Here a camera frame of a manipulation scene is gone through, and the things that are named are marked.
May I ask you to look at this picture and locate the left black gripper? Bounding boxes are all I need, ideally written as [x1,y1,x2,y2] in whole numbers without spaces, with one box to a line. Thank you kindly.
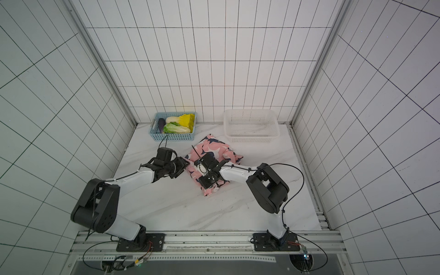
[164,156,190,179]

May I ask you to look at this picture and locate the pink shark print shorts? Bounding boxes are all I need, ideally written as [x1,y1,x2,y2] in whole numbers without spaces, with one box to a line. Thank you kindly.
[184,134,243,197]

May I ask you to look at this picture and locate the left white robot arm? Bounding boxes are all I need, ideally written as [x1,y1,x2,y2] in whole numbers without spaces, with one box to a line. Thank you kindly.
[71,147,189,252]

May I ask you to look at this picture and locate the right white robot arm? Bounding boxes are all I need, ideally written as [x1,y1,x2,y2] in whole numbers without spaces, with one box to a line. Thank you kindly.
[195,154,289,250]

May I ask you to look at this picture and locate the blue plastic basket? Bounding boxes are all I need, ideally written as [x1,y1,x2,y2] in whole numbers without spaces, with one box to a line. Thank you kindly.
[149,112,196,142]

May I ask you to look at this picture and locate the green toy cabbage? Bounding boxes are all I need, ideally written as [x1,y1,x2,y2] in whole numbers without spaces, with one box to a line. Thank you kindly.
[163,121,192,134]

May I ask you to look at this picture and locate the yellow toy corn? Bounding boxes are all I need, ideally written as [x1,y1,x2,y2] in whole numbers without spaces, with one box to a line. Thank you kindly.
[178,113,195,133]

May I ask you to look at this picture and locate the white toy radish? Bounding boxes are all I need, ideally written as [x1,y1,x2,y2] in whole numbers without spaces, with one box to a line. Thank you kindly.
[166,116,181,125]

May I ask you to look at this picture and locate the purple toy eggplant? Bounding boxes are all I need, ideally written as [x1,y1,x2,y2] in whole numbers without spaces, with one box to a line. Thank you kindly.
[157,118,166,134]

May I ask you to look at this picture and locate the white plastic basket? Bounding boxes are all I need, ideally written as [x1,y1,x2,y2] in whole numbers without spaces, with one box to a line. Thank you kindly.
[223,109,280,143]

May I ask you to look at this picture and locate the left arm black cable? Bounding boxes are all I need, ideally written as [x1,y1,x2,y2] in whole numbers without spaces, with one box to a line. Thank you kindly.
[80,135,178,272]

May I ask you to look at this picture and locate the aluminium mounting rail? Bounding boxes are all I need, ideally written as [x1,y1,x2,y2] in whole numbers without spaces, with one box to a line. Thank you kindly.
[70,231,347,262]

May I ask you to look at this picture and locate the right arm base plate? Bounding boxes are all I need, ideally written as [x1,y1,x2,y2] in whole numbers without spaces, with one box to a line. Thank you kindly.
[250,231,301,252]

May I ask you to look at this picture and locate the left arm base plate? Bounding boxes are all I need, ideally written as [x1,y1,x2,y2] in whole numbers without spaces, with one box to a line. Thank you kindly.
[116,233,166,253]

